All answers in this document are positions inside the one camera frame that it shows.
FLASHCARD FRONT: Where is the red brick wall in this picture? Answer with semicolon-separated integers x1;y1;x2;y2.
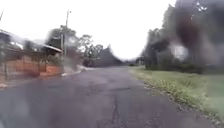
0;55;65;82

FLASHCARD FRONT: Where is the stand of dark trees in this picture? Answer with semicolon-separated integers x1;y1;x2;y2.
141;0;224;75

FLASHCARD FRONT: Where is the grass verge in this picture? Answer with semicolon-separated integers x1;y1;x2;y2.
129;66;224;123

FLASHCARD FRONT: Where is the grey asphalt road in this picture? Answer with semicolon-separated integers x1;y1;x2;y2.
0;65;218;128

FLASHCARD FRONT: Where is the red brick building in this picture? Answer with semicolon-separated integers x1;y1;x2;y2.
0;29;64;68

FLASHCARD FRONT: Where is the row of distant trees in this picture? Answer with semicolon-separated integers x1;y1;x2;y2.
45;25;125;69

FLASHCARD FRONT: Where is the utility pole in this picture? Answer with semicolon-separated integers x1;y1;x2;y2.
61;9;72;68

